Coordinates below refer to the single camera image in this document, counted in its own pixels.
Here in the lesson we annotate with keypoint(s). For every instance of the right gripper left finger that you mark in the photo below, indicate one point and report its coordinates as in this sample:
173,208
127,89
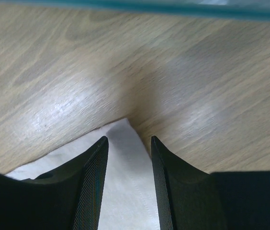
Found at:
66,198

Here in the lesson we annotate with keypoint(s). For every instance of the teal plastic basket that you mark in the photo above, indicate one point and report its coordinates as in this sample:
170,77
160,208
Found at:
237,9

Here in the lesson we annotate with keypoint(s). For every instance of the beige t shirt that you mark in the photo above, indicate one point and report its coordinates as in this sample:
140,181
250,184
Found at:
129,198

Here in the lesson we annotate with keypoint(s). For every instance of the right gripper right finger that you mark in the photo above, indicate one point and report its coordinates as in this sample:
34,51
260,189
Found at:
190,199

